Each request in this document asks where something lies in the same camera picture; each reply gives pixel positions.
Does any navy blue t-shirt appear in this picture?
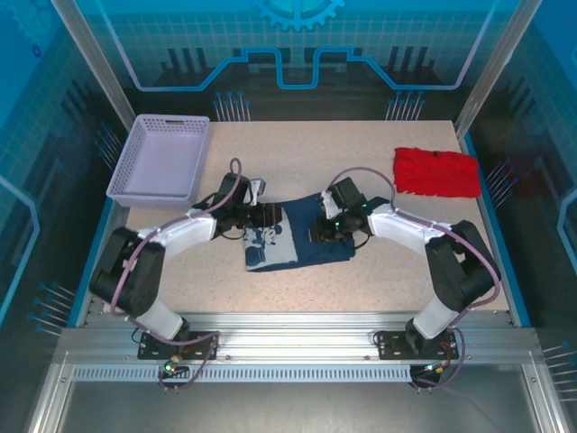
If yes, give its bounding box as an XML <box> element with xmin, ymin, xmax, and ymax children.
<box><xmin>243</xmin><ymin>192</ymin><xmax>357</xmax><ymax>273</ymax></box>

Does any red folded t-shirt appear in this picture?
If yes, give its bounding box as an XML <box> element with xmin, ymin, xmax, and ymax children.
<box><xmin>392</xmin><ymin>146</ymin><xmax>481</xmax><ymax>199</ymax></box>

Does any lavender plastic basket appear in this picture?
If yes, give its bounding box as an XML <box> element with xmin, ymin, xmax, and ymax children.
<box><xmin>105</xmin><ymin>115</ymin><xmax>212</xmax><ymax>211</ymax></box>

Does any blue table edge strip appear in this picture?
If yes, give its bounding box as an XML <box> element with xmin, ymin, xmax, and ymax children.
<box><xmin>67</xmin><ymin>198</ymin><xmax>114</xmax><ymax>328</ymax></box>
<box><xmin>457</xmin><ymin>134</ymin><xmax>533</xmax><ymax>328</ymax></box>

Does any small circuit board with LED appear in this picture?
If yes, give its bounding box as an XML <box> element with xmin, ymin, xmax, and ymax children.
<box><xmin>160</xmin><ymin>358</ymin><xmax>189</xmax><ymax>379</ymax></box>
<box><xmin>412</xmin><ymin>360</ymin><xmax>452</xmax><ymax>378</ymax></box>

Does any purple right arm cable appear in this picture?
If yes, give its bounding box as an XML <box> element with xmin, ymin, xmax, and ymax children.
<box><xmin>325</xmin><ymin>166</ymin><xmax>502</xmax><ymax>393</ymax></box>

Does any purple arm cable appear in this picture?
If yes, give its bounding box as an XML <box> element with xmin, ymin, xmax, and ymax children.
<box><xmin>325</xmin><ymin>166</ymin><xmax>502</xmax><ymax>393</ymax></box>
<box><xmin>110</xmin><ymin>157</ymin><xmax>247</xmax><ymax>393</ymax></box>

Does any aluminium mounting rail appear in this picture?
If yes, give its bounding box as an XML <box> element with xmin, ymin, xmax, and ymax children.
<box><xmin>58</xmin><ymin>313</ymin><xmax>540</xmax><ymax>366</ymax></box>

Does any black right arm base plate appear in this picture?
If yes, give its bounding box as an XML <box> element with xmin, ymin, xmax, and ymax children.
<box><xmin>376</xmin><ymin>331</ymin><xmax>461</xmax><ymax>361</ymax></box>

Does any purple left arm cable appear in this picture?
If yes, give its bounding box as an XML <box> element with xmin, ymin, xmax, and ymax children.
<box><xmin>110</xmin><ymin>157</ymin><xmax>247</xmax><ymax>393</ymax></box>

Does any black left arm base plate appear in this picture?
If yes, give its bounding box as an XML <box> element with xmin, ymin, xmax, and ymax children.
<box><xmin>137</xmin><ymin>331</ymin><xmax>221</xmax><ymax>361</ymax></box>

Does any slotted grey cable duct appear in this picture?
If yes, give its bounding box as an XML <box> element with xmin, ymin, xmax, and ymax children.
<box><xmin>71</xmin><ymin>365</ymin><xmax>414</xmax><ymax>383</ymax></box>

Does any aluminium frame post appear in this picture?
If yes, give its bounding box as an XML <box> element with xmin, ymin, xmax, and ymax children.
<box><xmin>49</xmin><ymin>0</ymin><xmax>134</xmax><ymax>132</ymax></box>
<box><xmin>453</xmin><ymin>0</ymin><xmax>542</xmax><ymax>136</ymax></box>

